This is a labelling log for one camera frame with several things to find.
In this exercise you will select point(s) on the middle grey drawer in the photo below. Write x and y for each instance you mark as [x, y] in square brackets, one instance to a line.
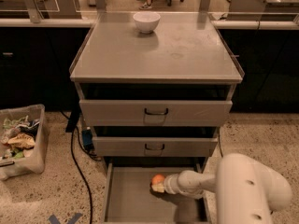
[154, 147]

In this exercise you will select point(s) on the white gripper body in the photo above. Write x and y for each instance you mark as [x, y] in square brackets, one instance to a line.
[170, 184]

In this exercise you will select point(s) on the grey drawer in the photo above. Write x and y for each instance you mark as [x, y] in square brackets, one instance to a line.
[154, 147]
[155, 113]
[130, 200]

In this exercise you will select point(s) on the grey metal drawer cabinet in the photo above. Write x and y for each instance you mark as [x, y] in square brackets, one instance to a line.
[183, 59]

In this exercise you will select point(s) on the top grey drawer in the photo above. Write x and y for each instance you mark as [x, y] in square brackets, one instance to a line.
[155, 113]

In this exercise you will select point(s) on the bottom grey drawer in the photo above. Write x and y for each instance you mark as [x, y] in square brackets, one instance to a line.
[130, 200]

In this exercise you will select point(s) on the orange fruit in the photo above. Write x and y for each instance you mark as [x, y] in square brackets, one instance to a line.
[157, 179]

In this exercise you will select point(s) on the blue power box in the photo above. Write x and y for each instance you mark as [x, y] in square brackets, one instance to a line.
[87, 139]

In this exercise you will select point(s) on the crumpled yellow snack bag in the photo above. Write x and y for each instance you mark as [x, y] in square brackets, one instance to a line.
[22, 141]

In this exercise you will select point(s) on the clear plastic storage bin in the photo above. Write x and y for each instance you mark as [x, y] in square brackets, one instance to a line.
[30, 120]

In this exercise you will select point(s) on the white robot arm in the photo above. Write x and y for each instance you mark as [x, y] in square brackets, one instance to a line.
[247, 191]

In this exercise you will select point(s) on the white ceramic bowl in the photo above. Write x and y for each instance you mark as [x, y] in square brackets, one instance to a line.
[146, 21]

